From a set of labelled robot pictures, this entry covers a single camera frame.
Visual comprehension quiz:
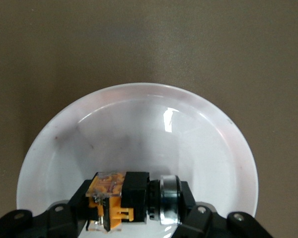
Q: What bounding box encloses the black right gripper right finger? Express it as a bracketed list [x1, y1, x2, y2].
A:
[172, 180, 274, 238]

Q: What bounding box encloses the pale pink round plate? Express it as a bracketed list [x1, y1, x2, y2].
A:
[16, 82, 259, 238]

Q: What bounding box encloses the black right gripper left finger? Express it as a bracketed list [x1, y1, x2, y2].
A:
[0, 179, 100, 238]

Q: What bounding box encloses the orange push-button switch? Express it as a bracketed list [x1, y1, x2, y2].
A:
[85, 171, 183, 234]

